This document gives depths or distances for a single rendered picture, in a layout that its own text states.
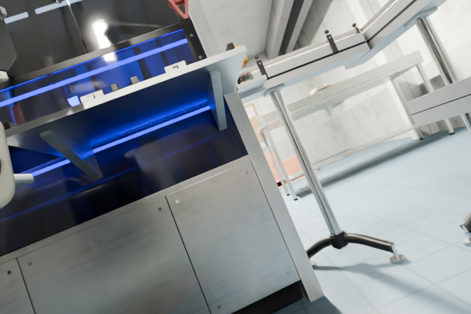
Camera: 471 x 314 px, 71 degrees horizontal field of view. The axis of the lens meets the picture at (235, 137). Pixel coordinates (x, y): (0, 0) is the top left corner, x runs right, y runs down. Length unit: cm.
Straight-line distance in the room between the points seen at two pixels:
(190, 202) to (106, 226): 31
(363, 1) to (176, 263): 483
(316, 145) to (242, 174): 788
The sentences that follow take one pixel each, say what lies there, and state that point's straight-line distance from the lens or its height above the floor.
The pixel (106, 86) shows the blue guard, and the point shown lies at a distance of 139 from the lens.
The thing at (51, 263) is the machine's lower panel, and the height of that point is 51.
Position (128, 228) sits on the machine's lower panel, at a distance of 132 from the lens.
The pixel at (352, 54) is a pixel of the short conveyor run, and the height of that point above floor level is 85.
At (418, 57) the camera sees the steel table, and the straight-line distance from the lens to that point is 453.
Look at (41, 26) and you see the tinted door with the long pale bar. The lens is 157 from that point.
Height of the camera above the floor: 55
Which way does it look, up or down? 6 degrees up
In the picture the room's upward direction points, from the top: 23 degrees counter-clockwise
